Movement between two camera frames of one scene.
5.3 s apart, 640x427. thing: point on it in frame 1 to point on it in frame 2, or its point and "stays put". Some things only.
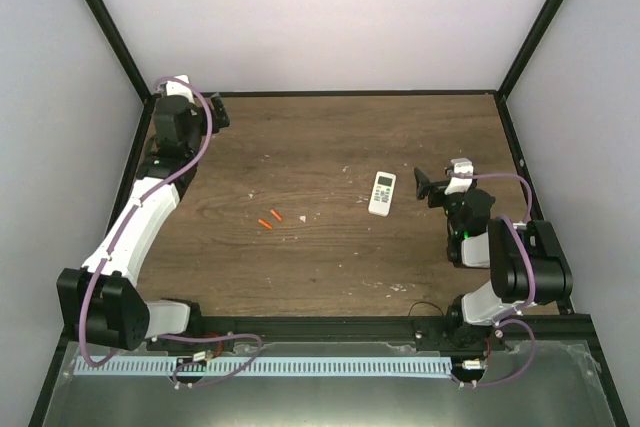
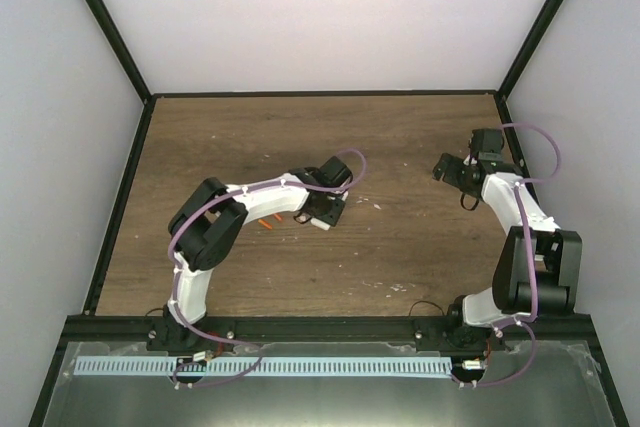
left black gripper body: (221, 119) to (323, 213)
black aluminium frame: (486, 325) stays put
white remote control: (382, 193) to (320, 224)
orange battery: (266, 224) stays put
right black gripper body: (436, 189) to (460, 179)
